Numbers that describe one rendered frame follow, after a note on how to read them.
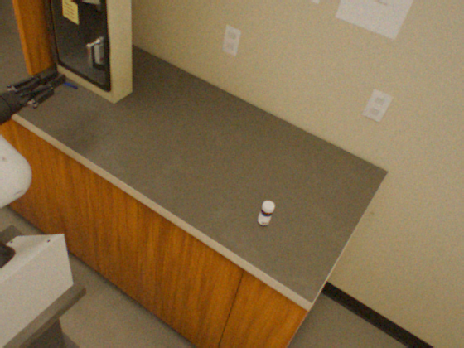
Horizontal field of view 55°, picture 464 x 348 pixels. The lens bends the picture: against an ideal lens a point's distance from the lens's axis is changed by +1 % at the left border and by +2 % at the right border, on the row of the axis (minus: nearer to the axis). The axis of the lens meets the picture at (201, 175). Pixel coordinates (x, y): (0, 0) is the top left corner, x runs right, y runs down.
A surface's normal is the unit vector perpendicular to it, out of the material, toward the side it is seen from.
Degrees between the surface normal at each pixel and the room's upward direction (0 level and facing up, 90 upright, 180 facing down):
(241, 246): 0
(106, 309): 0
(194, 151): 0
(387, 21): 90
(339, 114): 90
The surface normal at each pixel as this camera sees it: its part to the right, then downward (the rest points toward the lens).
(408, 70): -0.57, 0.55
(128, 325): 0.11, -0.69
